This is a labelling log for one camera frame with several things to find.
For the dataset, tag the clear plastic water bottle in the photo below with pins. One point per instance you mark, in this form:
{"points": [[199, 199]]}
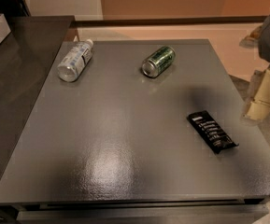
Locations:
{"points": [[74, 62]]}

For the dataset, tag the green soda can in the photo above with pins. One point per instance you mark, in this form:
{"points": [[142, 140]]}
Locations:
{"points": [[158, 61]]}

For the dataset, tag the black snack bar wrapper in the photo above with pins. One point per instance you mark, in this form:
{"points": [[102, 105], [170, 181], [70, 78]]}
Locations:
{"points": [[211, 132]]}

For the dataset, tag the dark side table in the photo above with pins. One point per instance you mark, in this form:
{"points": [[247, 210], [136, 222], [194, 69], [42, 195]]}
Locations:
{"points": [[26, 56]]}

